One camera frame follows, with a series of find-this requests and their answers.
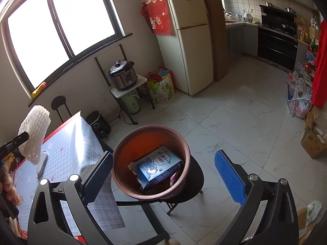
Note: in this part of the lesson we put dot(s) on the window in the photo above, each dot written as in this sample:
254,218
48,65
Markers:
33,43

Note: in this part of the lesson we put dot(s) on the purple wrapper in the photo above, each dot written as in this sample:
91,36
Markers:
173,178

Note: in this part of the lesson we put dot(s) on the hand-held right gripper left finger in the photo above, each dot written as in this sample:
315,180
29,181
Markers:
98,176

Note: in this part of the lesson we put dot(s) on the electric pressure cooker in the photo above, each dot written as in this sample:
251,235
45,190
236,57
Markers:
122,79

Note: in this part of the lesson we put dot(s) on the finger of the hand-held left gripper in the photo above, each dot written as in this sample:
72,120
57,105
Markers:
18,139

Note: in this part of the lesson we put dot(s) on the brown plastic bucket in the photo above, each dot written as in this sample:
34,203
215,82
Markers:
143,143

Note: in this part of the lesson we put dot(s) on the red shopping bag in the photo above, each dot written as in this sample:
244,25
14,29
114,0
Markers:
168,76

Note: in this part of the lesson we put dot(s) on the black oven stove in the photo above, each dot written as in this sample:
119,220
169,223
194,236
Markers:
276,46

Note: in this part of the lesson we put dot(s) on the person's left hand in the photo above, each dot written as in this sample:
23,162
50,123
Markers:
14,196

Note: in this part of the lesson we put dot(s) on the white wall socket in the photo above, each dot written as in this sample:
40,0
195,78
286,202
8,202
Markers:
102,99

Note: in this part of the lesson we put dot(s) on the green white printed bag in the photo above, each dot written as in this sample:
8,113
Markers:
162,89

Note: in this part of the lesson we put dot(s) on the white foam fruit net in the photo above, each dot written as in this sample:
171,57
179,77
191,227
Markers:
35,127

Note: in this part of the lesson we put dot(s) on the printed cardboard box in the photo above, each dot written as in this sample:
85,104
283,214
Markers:
311,143

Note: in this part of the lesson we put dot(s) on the countertop bottles and packets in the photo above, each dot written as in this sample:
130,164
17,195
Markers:
306,33

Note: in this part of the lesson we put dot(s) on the open box with bubble wrap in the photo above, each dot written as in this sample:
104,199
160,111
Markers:
320,118

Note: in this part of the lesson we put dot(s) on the green thermos jug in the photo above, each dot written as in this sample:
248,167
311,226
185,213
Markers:
131,104

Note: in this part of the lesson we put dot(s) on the grey remote control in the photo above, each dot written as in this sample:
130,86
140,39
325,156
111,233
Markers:
41,164

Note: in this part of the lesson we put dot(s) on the black range hood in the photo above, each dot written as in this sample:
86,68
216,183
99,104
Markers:
276,15

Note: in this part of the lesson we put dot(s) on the grey lower cabinets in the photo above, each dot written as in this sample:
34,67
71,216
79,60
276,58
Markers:
240,38

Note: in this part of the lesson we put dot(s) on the red printed cloth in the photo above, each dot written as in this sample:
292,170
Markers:
158,17

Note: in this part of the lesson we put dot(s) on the white kitchen appliance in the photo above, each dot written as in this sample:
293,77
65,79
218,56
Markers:
247,17

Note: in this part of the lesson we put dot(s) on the table with checked cloth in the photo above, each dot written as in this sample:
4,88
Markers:
66,143

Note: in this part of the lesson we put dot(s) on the small white side table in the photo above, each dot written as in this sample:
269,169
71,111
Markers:
141,80

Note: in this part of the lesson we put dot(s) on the black metal frame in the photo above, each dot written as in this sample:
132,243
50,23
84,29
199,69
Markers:
98,63

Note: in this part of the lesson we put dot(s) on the plastic bags on floor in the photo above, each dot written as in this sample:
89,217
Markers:
299,107

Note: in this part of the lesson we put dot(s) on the black stool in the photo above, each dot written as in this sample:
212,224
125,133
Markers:
194,181

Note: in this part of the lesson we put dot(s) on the black round-back chair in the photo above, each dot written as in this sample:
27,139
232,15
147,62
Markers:
58,102

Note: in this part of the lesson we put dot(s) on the yellow packet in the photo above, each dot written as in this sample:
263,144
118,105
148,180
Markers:
38,90

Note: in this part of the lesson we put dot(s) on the white green plastic bag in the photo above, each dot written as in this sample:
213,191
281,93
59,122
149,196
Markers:
314,211

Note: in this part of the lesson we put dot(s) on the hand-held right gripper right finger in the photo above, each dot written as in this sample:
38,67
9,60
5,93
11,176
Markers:
230,176

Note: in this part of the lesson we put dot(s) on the white refrigerator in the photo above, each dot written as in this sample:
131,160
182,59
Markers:
189,56

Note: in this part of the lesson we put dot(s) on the black air fryer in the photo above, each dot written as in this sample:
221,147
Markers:
98,125

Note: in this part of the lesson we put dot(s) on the red hanging apron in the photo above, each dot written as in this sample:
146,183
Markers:
322,69

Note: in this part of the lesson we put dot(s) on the blue printed carton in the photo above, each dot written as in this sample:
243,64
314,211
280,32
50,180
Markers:
158,166

